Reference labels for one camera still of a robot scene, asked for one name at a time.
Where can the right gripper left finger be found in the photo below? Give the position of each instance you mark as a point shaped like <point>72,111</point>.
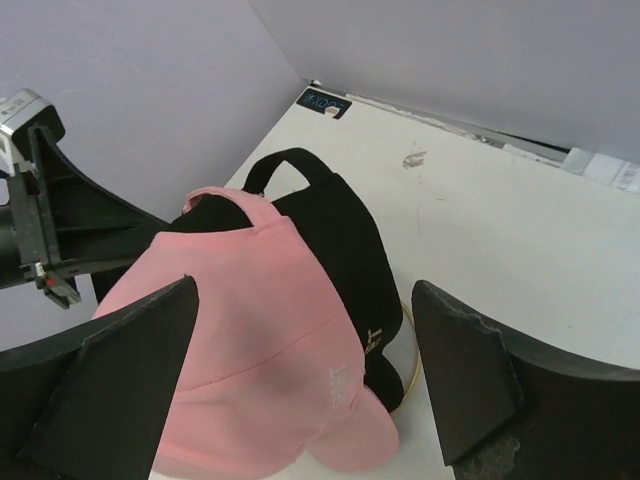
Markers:
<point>91,402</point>

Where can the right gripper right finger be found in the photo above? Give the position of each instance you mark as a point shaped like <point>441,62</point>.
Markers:
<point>509,406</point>

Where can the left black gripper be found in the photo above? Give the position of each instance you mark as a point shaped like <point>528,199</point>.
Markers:
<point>58,224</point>

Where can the pink baseball cap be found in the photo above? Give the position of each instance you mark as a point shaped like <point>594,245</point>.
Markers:
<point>274,368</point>

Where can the black baseball cap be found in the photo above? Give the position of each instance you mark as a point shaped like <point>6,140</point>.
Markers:
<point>344,237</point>

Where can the left black corner label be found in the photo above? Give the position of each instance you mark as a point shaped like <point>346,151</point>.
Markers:
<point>324,103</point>

